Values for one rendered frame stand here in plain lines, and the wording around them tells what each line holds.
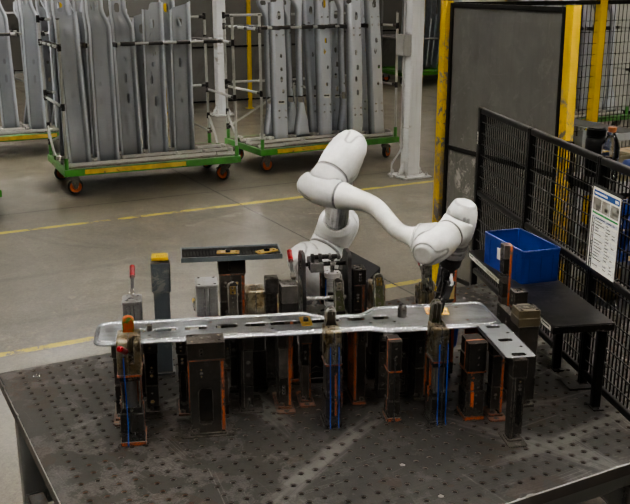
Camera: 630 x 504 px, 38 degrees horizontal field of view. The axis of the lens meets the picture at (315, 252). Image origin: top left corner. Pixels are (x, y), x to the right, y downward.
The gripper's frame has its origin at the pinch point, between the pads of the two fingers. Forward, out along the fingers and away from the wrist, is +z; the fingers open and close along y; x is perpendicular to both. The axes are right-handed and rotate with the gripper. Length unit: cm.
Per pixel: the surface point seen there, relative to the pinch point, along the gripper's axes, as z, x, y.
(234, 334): 8, -71, 9
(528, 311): -7.7, 26.1, 13.9
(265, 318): 11, -60, -4
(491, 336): -3.3, 11.7, 21.8
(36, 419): 44, -136, 12
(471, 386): 14.1, 7.3, 27.3
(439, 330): -6.2, -7.0, 22.4
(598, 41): 39, 221, -357
